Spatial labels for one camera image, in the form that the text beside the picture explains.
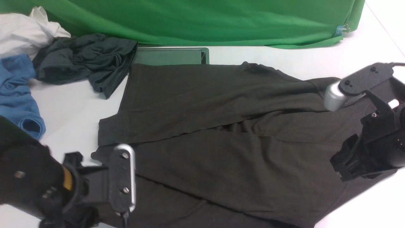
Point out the green backdrop cloth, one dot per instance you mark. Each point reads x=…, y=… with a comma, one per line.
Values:
x=286, y=24

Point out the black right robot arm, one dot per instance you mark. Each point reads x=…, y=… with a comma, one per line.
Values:
x=380, y=146

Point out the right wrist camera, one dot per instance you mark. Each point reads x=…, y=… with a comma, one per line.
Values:
x=357, y=85

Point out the white crumpled garment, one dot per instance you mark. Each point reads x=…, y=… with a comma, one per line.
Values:
x=20, y=34

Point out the dark teal crumpled garment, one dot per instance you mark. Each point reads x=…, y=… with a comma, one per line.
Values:
x=104, y=61

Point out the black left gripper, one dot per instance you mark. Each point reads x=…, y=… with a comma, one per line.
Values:
x=69, y=202

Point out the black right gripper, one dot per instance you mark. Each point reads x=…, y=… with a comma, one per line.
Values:
x=380, y=146

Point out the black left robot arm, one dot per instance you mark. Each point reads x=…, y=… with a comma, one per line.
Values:
x=37, y=184

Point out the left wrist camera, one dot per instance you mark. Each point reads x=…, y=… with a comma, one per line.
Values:
x=122, y=185

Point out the dark gray long-sleeved shirt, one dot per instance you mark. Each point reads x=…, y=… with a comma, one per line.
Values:
x=232, y=146

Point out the metal table cable hatch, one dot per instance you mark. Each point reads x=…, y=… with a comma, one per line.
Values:
x=172, y=56

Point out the blue binder clip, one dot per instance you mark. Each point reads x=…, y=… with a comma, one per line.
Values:
x=341, y=30

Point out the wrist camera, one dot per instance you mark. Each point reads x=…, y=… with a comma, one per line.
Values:
x=122, y=185
x=357, y=85

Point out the blue crumpled garment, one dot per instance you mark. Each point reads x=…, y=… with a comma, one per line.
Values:
x=16, y=101

